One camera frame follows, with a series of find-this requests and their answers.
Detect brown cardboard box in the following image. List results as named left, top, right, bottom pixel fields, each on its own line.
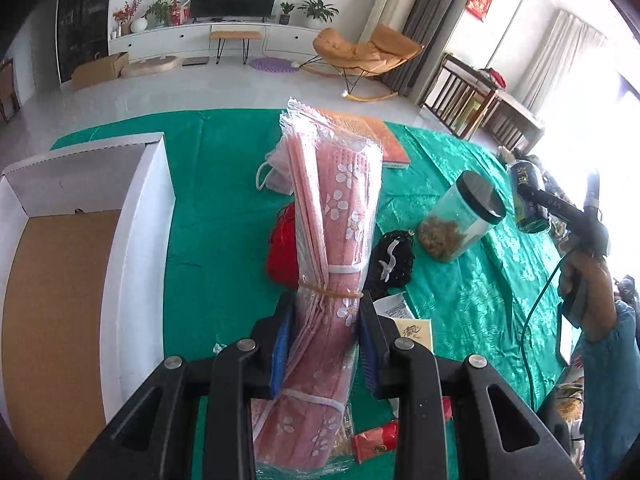
left=72, top=52, right=129, bottom=91

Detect orange hardcover book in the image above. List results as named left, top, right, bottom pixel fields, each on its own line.
left=319, top=108, right=410, bottom=169

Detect round white vase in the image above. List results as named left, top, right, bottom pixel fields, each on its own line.
left=130, top=18, right=149, bottom=34

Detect purple round floor mat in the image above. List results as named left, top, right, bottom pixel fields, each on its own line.
left=248, top=58, right=298, bottom=74

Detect pink mesh bath pouf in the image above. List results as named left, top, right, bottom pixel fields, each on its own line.
left=255, top=136, right=293, bottom=195

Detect white cardboard box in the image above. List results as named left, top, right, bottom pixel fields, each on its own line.
left=1, top=132, right=176, bottom=479

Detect red wall calendar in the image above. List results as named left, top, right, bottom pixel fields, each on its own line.
left=465, top=0, right=494, bottom=22

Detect red sachet packet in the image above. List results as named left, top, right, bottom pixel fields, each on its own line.
left=350, top=394, right=454, bottom=465

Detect pink floral mask pack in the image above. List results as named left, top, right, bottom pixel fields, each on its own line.
left=252, top=99, right=383, bottom=472

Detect clear jar black lid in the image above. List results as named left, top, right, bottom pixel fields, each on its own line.
left=418, top=170, right=506, bottom=262

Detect small dark potted plant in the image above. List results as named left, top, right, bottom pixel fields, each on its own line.
left=279, top=1, right=296, bottom=25

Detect leafy plant with red pot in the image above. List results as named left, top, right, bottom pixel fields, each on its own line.
left=143, top=0, right=191, bottom=26

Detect white sheer curtain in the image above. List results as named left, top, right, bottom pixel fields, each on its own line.
left=512, top=9, right=606, bottom=115

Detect white printed plastic pouch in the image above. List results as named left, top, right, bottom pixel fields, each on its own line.
left=373, top=292, right=416, bottom=320

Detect wooden slatted bench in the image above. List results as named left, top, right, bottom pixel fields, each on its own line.
left=423, top=53, right=544, bottom=154

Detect red yarn ball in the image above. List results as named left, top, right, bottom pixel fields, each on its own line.
left=266, top=203, right=299, bottom=289

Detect wooden dining chair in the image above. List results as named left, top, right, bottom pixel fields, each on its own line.
left=0, top=58, right=21, bottom=122

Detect yellow tissue packet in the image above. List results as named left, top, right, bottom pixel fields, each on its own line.
left=394, top=318, right=434, bottom=352

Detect black cable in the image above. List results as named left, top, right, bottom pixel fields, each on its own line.
left=518, top=246, right=580, bottom=413

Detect green potted plant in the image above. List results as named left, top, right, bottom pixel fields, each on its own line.
left=297, top=0, right=340, bottom=29

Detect small wooden bench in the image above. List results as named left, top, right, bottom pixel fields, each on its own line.
left=209, top=30, right=262, bottom=65

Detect red flowers in vase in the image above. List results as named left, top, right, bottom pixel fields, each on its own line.
left=113, top=0, right=142, bottom=37

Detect bag of wooden sticks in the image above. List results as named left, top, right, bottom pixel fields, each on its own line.
left=330, top=403, right=355, bottom=460

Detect green satin tablecloth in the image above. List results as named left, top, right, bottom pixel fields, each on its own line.
left=58, top=108, right=563, bottom=404

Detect black lace fabric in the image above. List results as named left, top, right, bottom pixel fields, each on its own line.
left=364, top=230, right=414, bottom=301

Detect blue garbage bag roll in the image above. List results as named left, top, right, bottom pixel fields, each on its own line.
left=508, top=159, right=549, bottom=234

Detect beige pet bed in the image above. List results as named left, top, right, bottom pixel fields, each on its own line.
left=120, top=55, right=180, bottom=78

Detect white TV cabinet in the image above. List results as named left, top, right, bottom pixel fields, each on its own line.
left=107, top=22, right=319, bottom=62

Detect orange rocking lounge chair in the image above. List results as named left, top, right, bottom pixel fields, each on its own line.
left=299, top=24, right=424, bottom=103

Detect black glass display cabinet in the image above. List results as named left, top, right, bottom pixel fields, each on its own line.
left=55, top=0, right=108, bottom=84

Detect blue sleeved forearm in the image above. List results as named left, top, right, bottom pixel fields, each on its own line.
left=582, top=301, right=639, bottom=479

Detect grey curtain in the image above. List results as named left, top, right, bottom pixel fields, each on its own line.
left=381, top=0, right=454, bottom=96

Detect person's right hand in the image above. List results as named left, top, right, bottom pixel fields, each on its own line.
left=560, top=248, right=617, bottom=344

